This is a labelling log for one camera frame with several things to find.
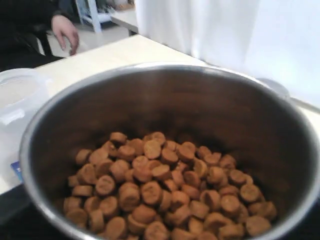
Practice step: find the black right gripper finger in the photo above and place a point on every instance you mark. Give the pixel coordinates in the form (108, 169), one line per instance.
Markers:
(17, 215)

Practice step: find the white background chair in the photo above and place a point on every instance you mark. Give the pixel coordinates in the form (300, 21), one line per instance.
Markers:
(89, 14)

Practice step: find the steel cup with kibble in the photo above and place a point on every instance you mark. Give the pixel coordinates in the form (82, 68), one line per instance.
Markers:
(164, 151)

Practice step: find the clear plastic tall container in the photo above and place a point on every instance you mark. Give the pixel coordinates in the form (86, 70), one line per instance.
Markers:
(22, 92)

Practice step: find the bystander dark sleeve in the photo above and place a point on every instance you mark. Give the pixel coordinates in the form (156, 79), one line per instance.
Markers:
(16, 18)

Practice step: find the white plastic tray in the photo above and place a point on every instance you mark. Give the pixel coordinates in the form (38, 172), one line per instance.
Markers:
(275, 86)

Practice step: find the bystander bare hand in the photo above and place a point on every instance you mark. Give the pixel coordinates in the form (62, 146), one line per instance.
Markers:
(62, 29)

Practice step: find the white curtain backdrop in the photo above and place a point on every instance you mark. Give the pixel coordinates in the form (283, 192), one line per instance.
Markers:
(274, 39)

